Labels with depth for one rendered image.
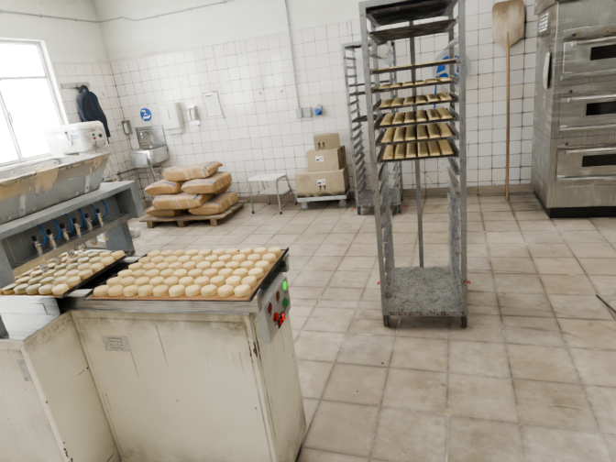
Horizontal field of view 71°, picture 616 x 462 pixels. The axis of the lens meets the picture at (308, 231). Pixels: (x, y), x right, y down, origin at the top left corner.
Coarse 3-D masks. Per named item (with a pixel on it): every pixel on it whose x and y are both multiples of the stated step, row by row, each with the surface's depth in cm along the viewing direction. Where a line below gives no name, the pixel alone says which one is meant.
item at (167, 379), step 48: (96, 336) 153; (144, 336) 147; (192, 336) 141; (240, 336) 136; (288, 336) 167; (96, 384) 162; (144, 384) 155; (192, 384) 149; (240, 384) 143; (288, 384) 165; (144, 432) 164; (192, 432) 157; (240, 432) 151; (288, 432) 163
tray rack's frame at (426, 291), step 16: (368, 0) 204; (384, 0) 202; (400, 0) 201; (416, 0) 221; (432, 0) 228; (448, 16) 251; (448, 32) 254; (416, 160) 285; (416, 176) 289; (416, 192) 292; (400, 272) 305; (416, 272) 302; (432, 272) 299; (448, 272) 296; (400, 288) 283; (416, 288) 280; (432, 288) 278; (448, 288) 275; (400, 304) 263; (416, 304) 260; (432, 304) 258; (448, 304) 256
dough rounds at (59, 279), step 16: (64, 256) 186; (80, 256) 182; (96, 256) 181; (112, 256) 178; (32, 272) 169; (48, 272) 167; (64, 272) 165; (80, 272) 162; (16, 288) 155; (32, 288) 153; (48, 288) 151; (64, 288) 150
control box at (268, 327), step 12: (276, 288) 148; (288, 288) 159; (264, 300) 140; (276, 300) 146; (288, 300) 159; (264, 312) 137; (276, 312) 147; (288, 312) 158; (264, 324) 139; (276, 324) 146; (264, 336) 140
